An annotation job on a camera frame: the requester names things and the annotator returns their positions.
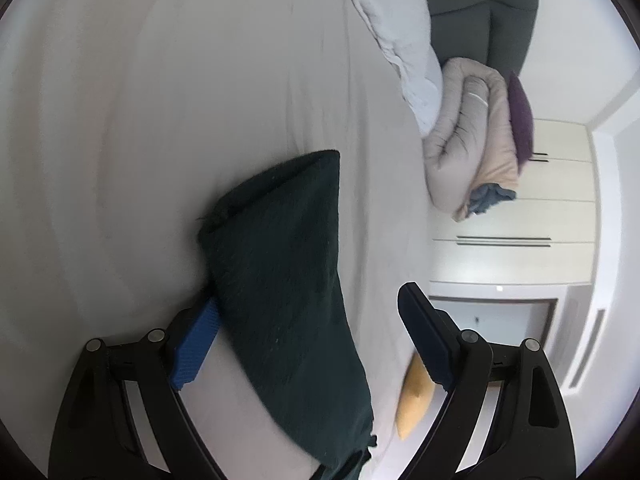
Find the white wardrobe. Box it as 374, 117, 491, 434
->
430, 119, 598, 286

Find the purple pillow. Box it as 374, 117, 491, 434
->
507, 71, 535, 163

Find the blue-grey crumpled cloth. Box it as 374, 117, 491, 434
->
467, 183, 517, 217

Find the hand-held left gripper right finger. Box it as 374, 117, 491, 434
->
397, 282, 576, 480

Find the white pillow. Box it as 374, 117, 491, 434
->
320, 0, 443, 137

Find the folded beige quilt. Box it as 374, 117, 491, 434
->
422, 57, 523, 222

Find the dark grey padded headboard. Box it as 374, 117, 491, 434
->
417, 0, 542, 73

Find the bed with white sheet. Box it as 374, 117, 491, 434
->
0, 0, 451, 480

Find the dark green knit garment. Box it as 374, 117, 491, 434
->
197, 149, 377, 480

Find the yellow pillow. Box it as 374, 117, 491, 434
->
395, 357, 436, 441

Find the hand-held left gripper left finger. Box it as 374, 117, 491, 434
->
47, 296, 226, 480

